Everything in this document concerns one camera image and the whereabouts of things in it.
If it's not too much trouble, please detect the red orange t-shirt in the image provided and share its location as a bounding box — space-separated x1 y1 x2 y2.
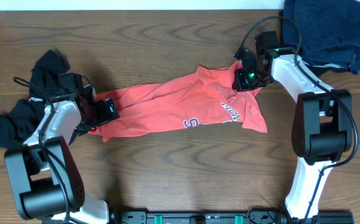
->
93 62 267 142

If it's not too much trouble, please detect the black t-shirt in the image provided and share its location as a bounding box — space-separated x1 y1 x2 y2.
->
0 49 82 149

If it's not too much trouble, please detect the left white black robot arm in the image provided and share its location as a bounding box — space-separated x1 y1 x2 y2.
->
4 73 118 223

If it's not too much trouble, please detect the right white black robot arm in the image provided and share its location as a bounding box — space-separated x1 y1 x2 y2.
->
232 30 357 223

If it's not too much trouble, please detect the folded black garment white print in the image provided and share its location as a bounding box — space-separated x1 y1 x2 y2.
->
280 9 356 76

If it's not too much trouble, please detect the folded navy blue garment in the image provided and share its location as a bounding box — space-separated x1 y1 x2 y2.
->
282 0 360 76

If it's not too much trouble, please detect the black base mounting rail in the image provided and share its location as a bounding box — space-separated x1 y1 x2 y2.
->
41 210 354 224

